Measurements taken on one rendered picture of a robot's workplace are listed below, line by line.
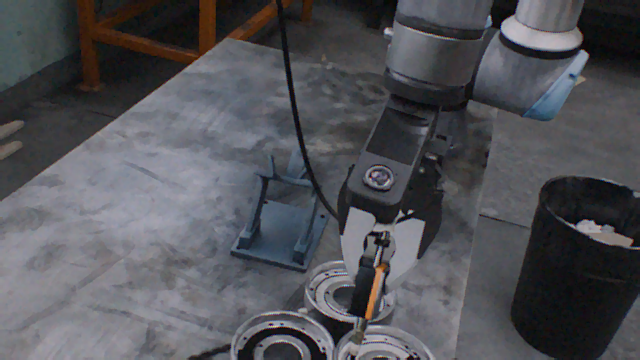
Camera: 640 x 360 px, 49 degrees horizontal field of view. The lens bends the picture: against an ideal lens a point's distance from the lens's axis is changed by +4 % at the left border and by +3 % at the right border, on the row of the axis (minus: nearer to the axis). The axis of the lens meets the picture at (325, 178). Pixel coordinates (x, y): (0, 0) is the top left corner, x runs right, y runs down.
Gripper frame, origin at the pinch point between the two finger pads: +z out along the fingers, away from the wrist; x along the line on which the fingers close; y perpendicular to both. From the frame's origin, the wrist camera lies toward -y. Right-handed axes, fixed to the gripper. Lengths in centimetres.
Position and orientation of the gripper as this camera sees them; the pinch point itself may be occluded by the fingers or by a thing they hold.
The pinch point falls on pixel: (371, 279)
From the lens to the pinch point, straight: 66.3
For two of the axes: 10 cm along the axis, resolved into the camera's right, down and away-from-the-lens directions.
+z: -1.8, 9.0, 4.1
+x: -9.4, -2.8, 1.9
